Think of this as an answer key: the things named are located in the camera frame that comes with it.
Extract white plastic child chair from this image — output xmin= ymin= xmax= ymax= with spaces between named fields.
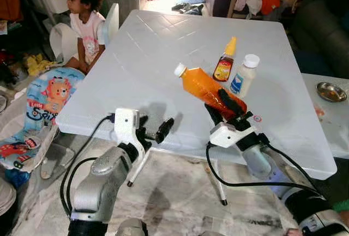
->
xmin=49 ymin=3 xmax=120 ymax=65

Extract white drink bottle blue label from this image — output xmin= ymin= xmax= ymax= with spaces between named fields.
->
xmin=230 ymin=54 xmax=260 ymax=98

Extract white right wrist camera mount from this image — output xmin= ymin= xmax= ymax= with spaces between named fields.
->
xmin=209 ymin=122 xmax=260 ymax=148

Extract small steel bowl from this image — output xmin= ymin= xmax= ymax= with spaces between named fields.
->
xmin=316 ymin=82 xmax=347 ymax=103

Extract white side table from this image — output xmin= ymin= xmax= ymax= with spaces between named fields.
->
xmin=302 ymin=72 xmax=349 ymax=160

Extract white storage rack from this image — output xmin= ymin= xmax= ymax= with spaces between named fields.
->
xmin=16 ymin=0 xmax=70 ymax=29

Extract pink plastic wrapper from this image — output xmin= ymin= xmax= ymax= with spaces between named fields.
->
xmin=314 ymin=104 xmax=326 ymax=118

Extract dark green sofa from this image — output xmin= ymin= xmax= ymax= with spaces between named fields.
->
xmin=289 ymin=0 xmax=349 ymax=76

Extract child in pink shirt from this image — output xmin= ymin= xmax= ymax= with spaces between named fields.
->
xmin=61 ymin=0 xmax=107 ymax=74

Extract orange cloth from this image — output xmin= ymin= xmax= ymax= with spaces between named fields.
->
xmin=261 ymin=0 xmax=281 ymax=16

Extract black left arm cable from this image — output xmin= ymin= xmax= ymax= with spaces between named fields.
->
xmin=59 ymin=114 xmax=116 ymax=218

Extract yellow toy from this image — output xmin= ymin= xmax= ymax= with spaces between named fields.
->
xmin=25 ymin=53 xmax=52 ymax=76

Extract bear print baby seat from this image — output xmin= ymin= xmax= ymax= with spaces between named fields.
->
xmin=0 ymin=67 xmax=85 ymax=172

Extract brown sauce bottle yellow cap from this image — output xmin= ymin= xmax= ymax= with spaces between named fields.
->
xmin=213 ymin=36 xmax=238 ymax=82

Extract white plastic table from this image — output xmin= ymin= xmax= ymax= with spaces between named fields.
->
xmin=56 ymin=10 xmax=338 ymax=181

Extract person leg green shorts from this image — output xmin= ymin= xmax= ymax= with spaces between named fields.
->
xmin=332 ymin=198 xmax=349 ymax=213

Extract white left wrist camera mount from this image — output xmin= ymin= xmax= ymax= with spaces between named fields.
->
xmin=113 ymin=108 xmax=145 ymax=152

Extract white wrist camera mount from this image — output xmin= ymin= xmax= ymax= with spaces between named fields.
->
xmin=209 ymin=122 xmax=260 ymax=148
xmin=113 ymin=108 xmax=145 ymax=152

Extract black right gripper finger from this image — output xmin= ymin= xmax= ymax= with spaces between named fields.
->
xmin=218 ymin=88 xmax=246 ymax=119
xmin=204 ymin=104 xmax=224 ymax=126

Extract grey robot leg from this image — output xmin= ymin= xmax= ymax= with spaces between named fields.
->
xmin=115 ymin=218 xmax=149 ymax=236

